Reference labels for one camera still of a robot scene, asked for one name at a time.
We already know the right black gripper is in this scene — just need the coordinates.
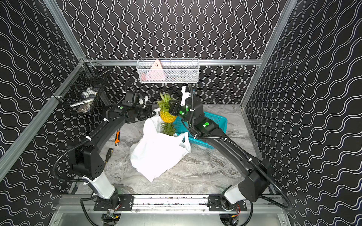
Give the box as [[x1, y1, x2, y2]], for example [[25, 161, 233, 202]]
[[169, 99, 195, 130]]

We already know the orange ripe pineapple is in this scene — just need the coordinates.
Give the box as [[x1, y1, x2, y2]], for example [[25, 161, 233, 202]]
[[157, 93, 177, 123]]

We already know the white plastic bag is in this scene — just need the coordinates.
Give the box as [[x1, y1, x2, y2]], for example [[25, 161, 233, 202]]
[[130, 115, 191, 182]]

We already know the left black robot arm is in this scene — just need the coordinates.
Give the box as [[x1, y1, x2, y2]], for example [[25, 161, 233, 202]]
[[69, 104, 156, 209]]

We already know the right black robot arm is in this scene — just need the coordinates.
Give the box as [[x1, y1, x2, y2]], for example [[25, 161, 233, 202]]
[[169, 100, 273, 207]]

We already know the teal plastic basket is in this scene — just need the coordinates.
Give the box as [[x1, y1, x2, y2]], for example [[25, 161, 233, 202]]
[[172, 111, 228, 150]]

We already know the pink triangular card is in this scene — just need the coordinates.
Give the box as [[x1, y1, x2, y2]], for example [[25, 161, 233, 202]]
[[146, 59, 166, 82]]

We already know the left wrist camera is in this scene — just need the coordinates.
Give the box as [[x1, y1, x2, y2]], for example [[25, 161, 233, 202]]
[[122, 92, 146, 108]]

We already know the clear plastic wall bin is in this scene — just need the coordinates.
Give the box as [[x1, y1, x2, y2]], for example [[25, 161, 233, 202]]
[[136, 58, 200, 83]]

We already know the orange handled tool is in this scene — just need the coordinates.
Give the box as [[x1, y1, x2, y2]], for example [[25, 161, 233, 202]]
[[115, 130, 120, 146]]

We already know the black handled screwdriver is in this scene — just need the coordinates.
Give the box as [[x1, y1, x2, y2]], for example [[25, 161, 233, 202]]
[[105, 148, 114, 164]]

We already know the black wire mesh basket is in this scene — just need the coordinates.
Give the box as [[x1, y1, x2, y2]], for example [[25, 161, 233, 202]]
[[55, 62, 111, 115]]

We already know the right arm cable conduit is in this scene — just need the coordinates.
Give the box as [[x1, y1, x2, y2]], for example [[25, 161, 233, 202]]
[[186, 84, 293, 211]]

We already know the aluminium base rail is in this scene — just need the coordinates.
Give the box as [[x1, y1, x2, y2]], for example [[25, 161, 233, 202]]
[[57, 195, 284, 215]]

